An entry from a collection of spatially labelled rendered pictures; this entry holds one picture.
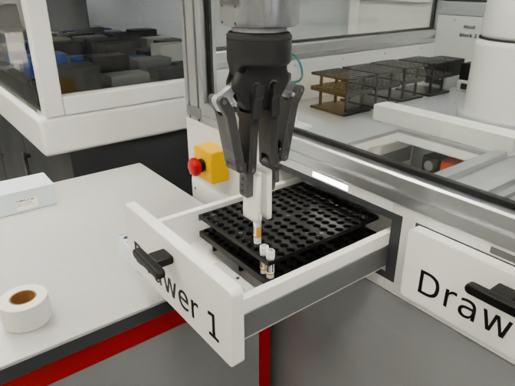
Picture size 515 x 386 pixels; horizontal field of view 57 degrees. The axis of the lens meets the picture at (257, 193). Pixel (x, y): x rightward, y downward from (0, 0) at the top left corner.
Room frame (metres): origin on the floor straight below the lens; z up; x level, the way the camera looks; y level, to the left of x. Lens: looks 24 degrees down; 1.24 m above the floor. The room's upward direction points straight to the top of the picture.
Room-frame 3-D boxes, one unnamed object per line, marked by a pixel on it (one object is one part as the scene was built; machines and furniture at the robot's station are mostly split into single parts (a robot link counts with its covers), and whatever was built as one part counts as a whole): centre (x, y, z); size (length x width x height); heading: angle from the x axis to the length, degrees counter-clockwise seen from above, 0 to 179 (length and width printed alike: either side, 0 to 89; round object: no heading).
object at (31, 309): (0.60, 0.36, 0.78); 0.07 x 0.07 x 0.04
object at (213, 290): (0.55, 0.11, 0.87); 0.29 x 0.02 x 0.11; 38
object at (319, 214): (0.67, -0.05, 0.87); 0.22 x 0.18 x 0.06; 128
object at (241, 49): (0.57, 0.00, 1.14); 0.08 x 0.07 x 0.09; 128
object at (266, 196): (0.58, -0.01, 0.98); 0.03 x 0.01 x 0.07; 38
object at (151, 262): (0.53, 0.13, 0.91); 0.07 x 0.04 x 0.01; 38
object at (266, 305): (0.68, -0.06, 0.86); 0.40 x 0.26 x 0.06; 128
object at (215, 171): (0.97, 0.10, 0.88); 0.07 x 0.05 x 0.07; 38
